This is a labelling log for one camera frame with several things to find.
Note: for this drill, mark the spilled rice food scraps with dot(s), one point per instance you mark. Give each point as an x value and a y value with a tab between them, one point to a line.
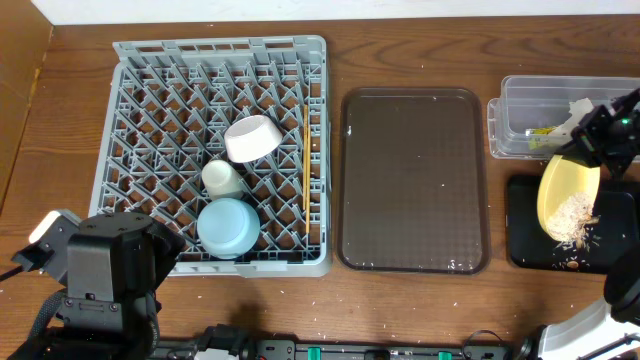
567	225

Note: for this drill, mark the light blue bowl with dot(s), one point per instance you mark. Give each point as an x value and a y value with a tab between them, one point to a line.
228	228

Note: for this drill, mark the pink white bowl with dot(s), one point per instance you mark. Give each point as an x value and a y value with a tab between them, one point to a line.
251	138

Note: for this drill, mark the yellow plate with scraps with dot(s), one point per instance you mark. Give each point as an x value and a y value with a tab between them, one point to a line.
562	178

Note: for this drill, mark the clear plastic waste bin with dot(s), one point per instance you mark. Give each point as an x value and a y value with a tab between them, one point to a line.
537	101

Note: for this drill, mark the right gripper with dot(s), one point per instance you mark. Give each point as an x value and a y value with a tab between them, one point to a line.
589	138

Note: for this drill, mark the white plastic cup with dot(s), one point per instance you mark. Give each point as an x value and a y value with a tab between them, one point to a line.
221	180

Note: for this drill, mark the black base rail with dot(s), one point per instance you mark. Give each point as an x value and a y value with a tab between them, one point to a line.
226	342

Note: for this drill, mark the dark brown serving tray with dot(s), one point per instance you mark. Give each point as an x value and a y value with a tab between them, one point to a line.
413	182

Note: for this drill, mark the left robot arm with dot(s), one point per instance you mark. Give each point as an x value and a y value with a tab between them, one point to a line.
109	267

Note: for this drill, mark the black tray bin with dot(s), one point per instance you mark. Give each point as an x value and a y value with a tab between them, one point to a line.
616	232

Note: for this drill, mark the grey plastic dish rack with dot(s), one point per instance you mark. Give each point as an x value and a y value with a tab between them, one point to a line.
170	104

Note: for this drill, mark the green yellow wrapper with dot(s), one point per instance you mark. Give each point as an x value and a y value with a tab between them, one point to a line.
538	137

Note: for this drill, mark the white napkin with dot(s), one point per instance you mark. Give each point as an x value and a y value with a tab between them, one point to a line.
577	110

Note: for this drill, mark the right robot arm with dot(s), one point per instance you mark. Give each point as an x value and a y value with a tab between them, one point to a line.
605	329

